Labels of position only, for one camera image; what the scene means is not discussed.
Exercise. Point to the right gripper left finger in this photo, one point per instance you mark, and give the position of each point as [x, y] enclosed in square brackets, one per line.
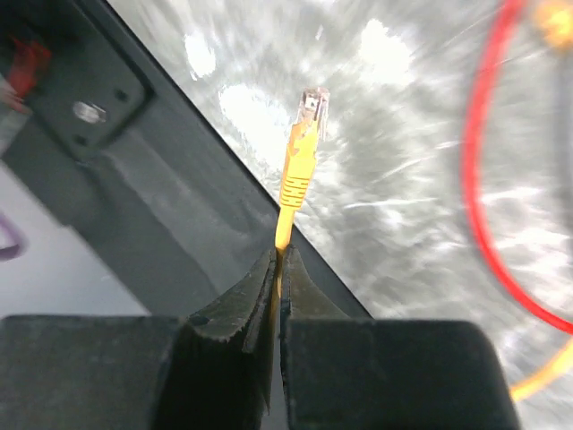
[210, 370]

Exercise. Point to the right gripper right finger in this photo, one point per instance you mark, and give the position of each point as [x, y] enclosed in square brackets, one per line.
[341, 372]

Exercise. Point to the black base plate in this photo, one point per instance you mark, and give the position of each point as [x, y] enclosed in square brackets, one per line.
[117, 151]

